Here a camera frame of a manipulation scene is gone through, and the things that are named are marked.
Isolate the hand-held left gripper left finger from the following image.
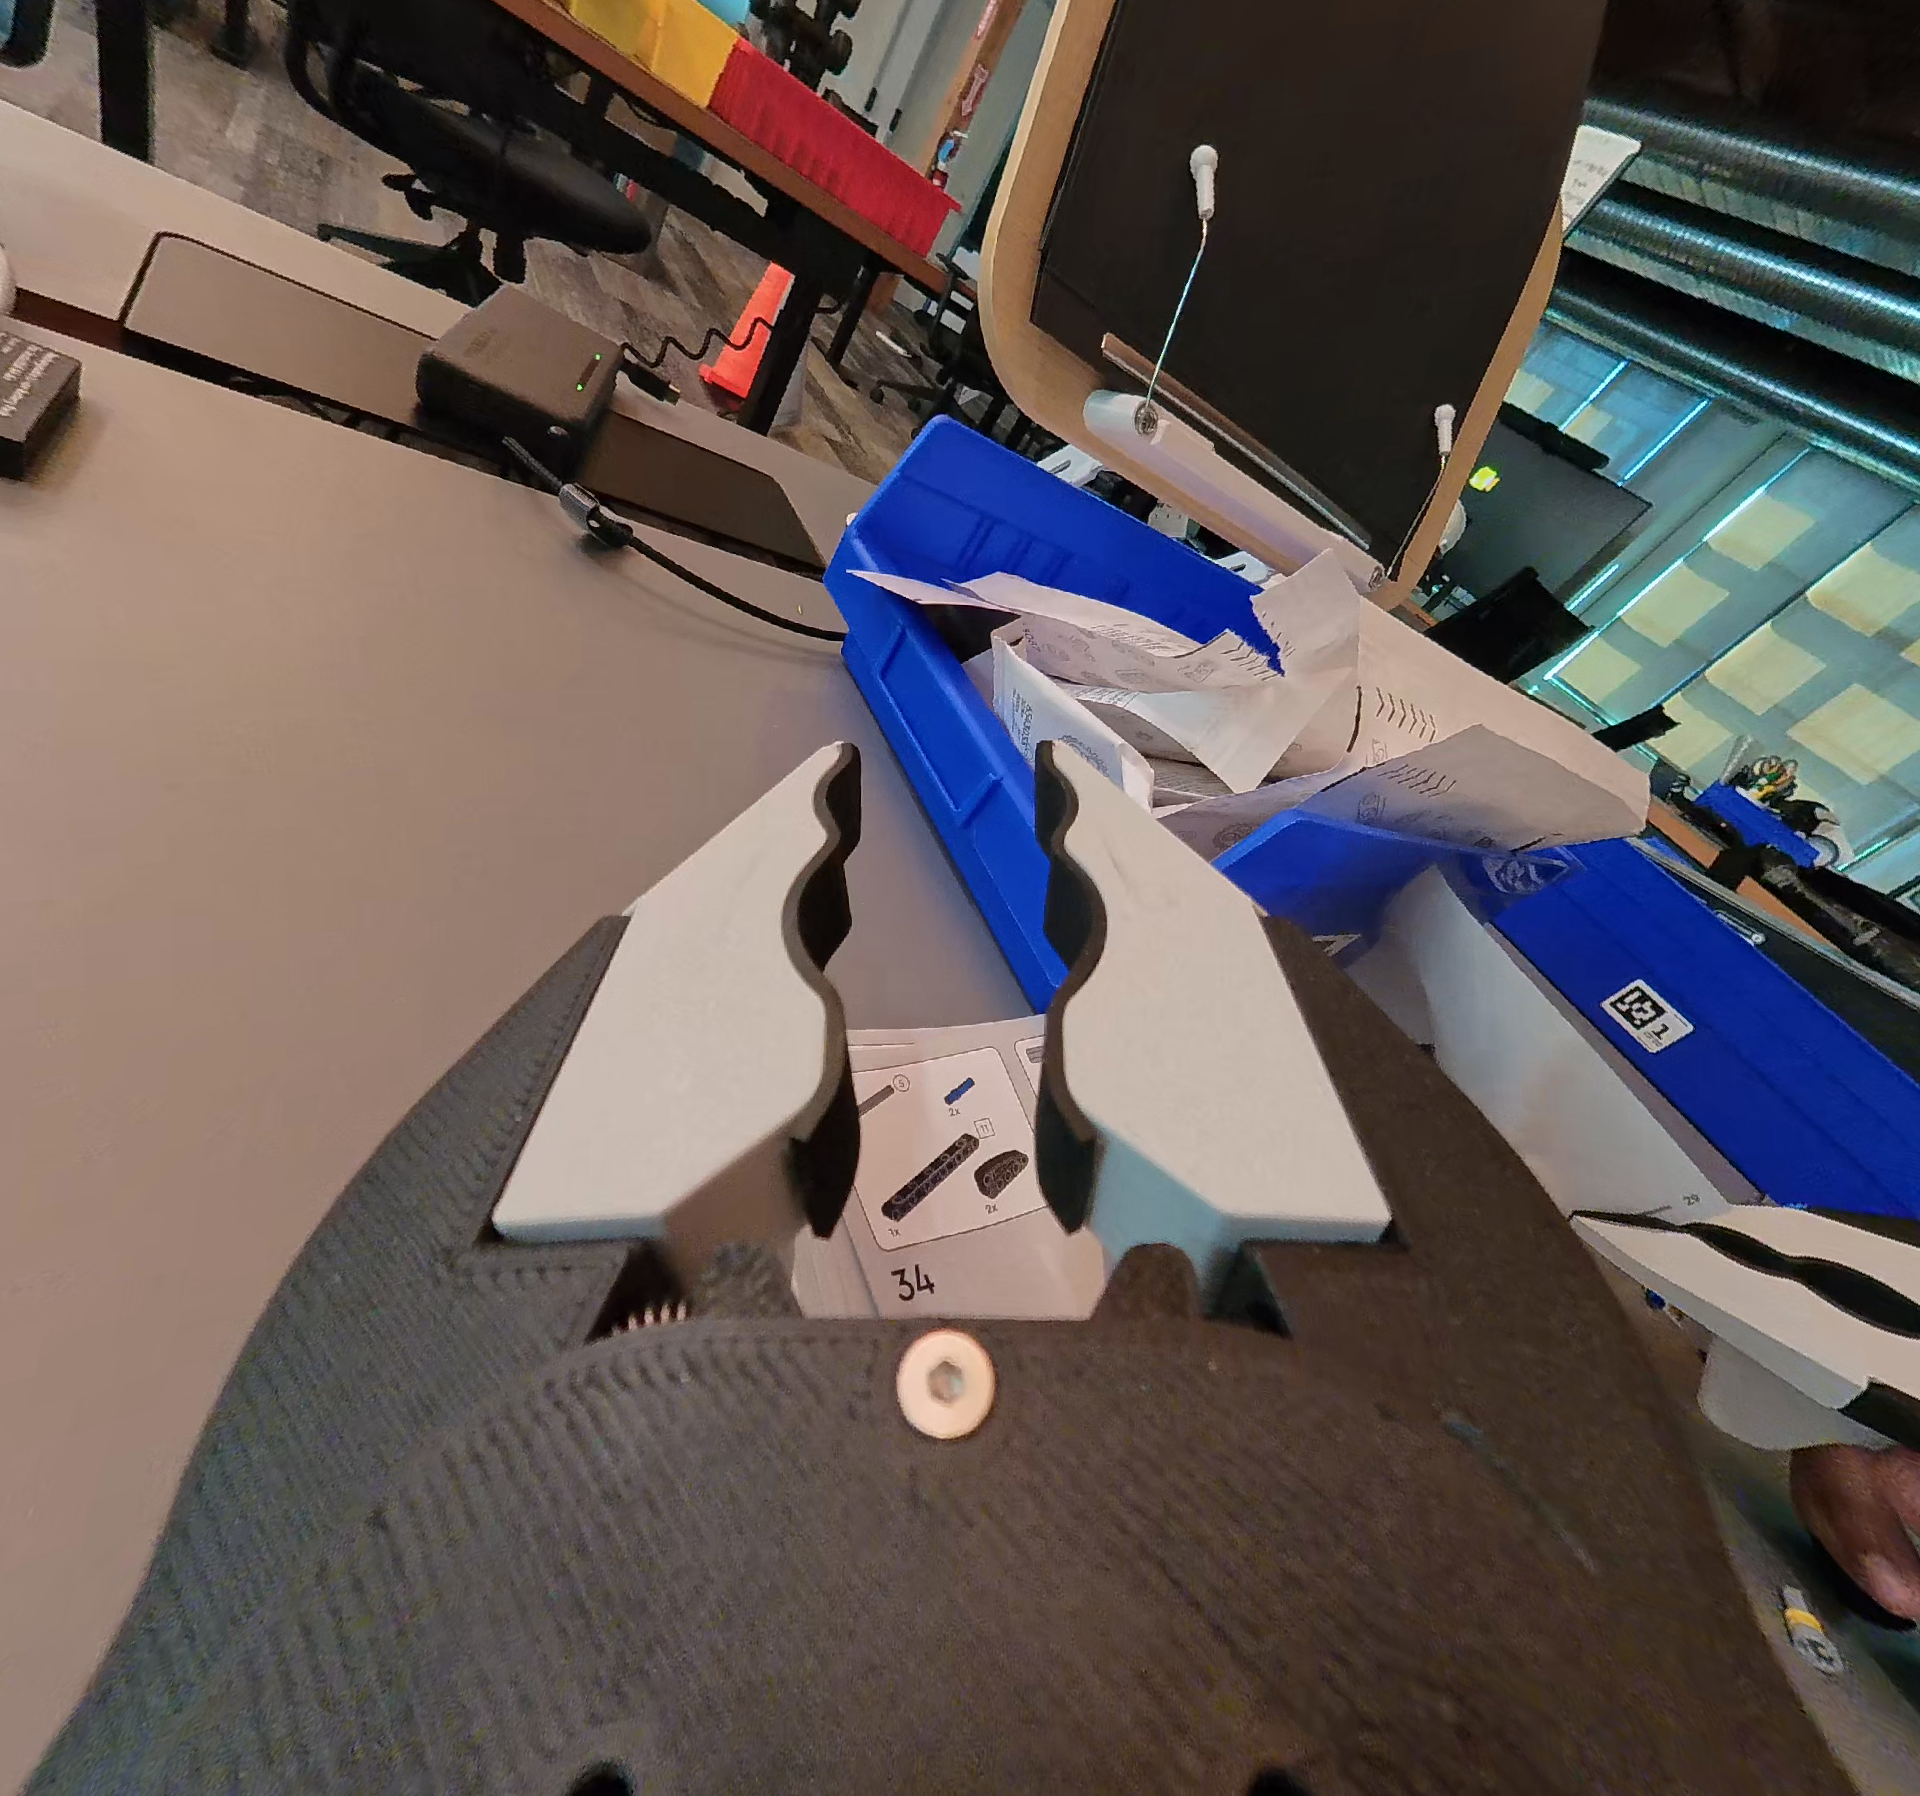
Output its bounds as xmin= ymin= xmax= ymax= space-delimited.
xmin=493 ymin=743 xmax=865 ymax=1249

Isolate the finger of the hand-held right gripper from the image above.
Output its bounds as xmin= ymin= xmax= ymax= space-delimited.
xmin=1687 ymin=1201 xmax=1920 ymax=1288
xmin=1572 ymin=1214 xmax=1920 ymax=1453

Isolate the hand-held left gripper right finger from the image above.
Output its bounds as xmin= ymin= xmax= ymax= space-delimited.
xmin=1032 ymin=741 xmax=1395 ymax=1251

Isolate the person's right hand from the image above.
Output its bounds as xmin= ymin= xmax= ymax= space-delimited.
xmin=1791 ymin=1443 xmax=1920 ymax=1625

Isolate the blue plastic bin with tag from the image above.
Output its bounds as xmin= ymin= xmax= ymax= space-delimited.
xmin=1211 ymin=802 xmax=1920 ymax=1228

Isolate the pile of white paper bags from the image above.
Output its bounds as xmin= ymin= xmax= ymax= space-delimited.
xmin=844 ymin=548 xmax=1651 ymax=870

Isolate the long blue plastic bin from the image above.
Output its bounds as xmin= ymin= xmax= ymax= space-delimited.
xmin=822 ymin=413 xmax=1294 ymax=1012

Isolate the grey speckled mat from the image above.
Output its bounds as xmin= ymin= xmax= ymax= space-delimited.
xmin=1702 ymin=1437 xmax=1920 ymax=1796

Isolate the small blue bin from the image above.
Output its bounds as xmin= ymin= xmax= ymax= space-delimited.
xmin=1695 ymin=752 xmax=1843 ymax=872

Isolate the black monitor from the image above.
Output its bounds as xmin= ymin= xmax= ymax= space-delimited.
xmin=1440 ymin=402 xmax=1651 ymax=614

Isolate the black power bank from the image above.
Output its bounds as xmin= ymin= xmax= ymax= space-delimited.
xmin=416 ymin=289 xmax=624 ymax=479

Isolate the long wooden table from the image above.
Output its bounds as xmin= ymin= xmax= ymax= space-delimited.
xmin=89 ymin=0 xmax=977 ymax=437

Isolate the orange cone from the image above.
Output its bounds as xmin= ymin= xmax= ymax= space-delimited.
xmin=701 ymin=264 xmax=794 ymax=396

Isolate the black office chair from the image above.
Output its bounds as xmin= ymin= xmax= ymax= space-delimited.
xmin=284 ymin=0 xmax=654 ymax=305

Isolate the red plastic bin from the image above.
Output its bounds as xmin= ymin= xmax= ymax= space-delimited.
xmin=704 ymin=38 xmax=963 ymax=259

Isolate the small black box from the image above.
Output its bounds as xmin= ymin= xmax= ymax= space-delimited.
xmin=0 ymin=319 xmax=84 ymax=482

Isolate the wood-framed blackboard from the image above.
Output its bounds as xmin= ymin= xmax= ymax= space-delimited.
xmin=979 ymin=0 xmax=1637 ymax=614

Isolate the white paper note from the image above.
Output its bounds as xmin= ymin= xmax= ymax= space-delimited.
xmin=1561 ymin=122 xmax=1644 ymax=231

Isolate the black dumbbell rack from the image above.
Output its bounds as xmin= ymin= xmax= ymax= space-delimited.
xmin=746 ymin=0 xmax=861 ymax=80

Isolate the black straight cable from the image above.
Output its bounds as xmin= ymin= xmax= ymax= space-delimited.
xmin=499 ymin=435 xmax=852 ymax=646

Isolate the black coiled cable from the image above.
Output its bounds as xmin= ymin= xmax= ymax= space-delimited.
xmin=616 ymin=312 xmax=782 ymax=404

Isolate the grey desk cable flap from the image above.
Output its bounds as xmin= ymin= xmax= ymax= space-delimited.
xmin=120 ymin=231 xmax=874 ymax=576

